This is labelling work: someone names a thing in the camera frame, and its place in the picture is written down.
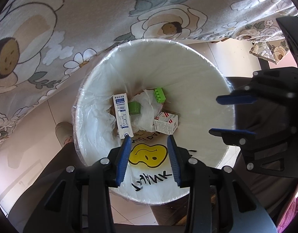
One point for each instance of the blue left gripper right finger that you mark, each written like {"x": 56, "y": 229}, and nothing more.
{"x": 174, "y": 156}

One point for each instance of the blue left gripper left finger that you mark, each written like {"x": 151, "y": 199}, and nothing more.
{"x": 122, "y": 159}

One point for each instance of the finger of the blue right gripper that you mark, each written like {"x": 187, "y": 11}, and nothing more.
{"x": 229, "y": 132}
{"x": 235, "y": 99}

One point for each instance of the small white medicine box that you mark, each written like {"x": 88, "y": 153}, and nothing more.
{"x": 166, "y": 123}

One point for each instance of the white plastic bag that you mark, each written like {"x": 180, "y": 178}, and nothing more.
{"x": 150, "y": 108}

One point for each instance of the green toy brick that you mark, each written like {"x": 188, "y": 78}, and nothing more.
{"x": 159, "y": 95}

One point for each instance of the small green block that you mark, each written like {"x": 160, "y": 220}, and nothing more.
{"x": 134, "y": 108}

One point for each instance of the blue white milk carton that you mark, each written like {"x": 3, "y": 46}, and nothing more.
{"x": 124, "y": 127}

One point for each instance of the white paper trash bin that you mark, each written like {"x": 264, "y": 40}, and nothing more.
{"x": 190, "y": 83}

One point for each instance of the pink quilted jacket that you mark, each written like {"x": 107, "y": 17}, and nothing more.
{"x": 288, "y": 215}

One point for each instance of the floral bed quilt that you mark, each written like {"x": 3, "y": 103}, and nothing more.
{"x": 43, "y": 42}

